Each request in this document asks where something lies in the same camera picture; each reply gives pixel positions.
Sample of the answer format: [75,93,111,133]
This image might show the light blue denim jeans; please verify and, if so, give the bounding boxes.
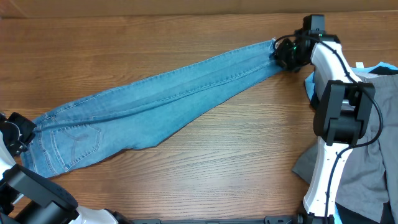
[21,40,280,177]

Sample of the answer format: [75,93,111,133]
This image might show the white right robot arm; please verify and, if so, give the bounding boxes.
[273,33,382,223]

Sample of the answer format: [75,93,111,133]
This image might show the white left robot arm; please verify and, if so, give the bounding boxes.
[1,113,131,224]

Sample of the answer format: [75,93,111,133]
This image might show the light blue shirt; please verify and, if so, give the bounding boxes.
[304,62,397,101]

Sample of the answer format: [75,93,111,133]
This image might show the grey trousers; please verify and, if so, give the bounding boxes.
[292,73,398,223]

